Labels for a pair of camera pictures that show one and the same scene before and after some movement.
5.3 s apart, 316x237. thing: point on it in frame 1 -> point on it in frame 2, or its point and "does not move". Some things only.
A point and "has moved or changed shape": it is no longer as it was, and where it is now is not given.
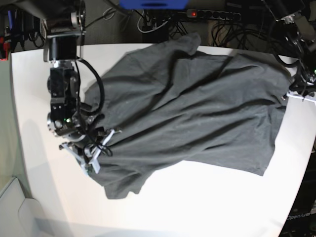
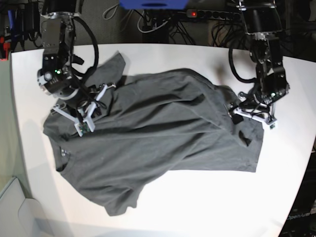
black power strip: [216, 14] does not move
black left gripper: [87, 148] -> [91, 102]
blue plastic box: [154, 4] does not move
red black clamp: [5, 49] does not move
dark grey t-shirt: [178, 102] has moved or changed shape
